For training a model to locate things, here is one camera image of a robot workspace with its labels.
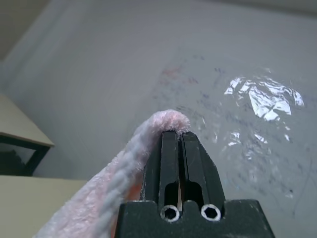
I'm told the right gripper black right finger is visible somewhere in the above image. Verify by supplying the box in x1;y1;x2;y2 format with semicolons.
180;131;226;206

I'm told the beige side table black frame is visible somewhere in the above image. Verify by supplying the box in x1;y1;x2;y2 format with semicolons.
0;93;55;177

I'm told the pink towel with white hem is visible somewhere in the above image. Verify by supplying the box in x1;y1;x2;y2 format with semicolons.
32;109;191;238

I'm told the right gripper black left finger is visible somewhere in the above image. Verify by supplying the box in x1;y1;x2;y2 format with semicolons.
143;130;183;208

